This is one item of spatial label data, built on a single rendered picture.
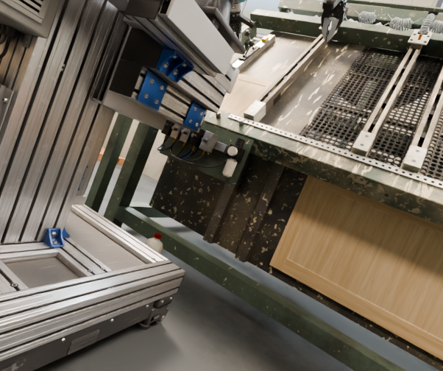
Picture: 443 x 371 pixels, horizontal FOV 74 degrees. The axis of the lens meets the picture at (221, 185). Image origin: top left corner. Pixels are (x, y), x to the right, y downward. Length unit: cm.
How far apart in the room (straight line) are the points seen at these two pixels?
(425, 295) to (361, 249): 30
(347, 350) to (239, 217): 80
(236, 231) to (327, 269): 52
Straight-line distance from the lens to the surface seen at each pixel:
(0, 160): 89
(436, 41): 232
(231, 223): 170
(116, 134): 167
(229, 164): 137
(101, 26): 95
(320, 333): 142
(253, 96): 176
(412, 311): 160
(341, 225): 155
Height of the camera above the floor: 66
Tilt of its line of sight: 5 degrees down
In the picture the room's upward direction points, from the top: 22 degrees clockwise
